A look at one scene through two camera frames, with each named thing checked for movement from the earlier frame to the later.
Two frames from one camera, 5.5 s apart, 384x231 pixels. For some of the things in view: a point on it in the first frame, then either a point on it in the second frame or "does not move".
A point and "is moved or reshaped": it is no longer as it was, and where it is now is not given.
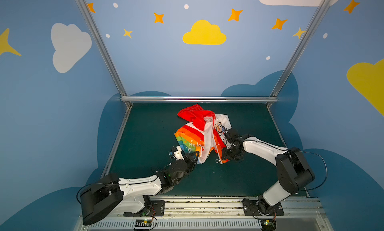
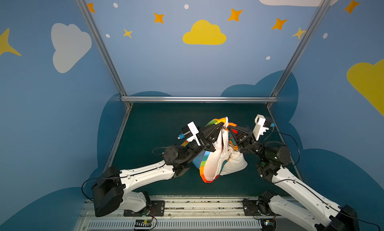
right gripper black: x=229 y=144 → x=247 y=137
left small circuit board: x=143 y=223 does not move
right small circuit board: x=268 y=224 does not move
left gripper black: x=190 y=158 → x=202 y=135
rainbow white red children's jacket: x=205 y=133 is moved or reshaped
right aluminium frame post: x=274 y=95 does not move
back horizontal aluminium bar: x=199 y=99 does not move
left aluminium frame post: x=101 y=43 does not move
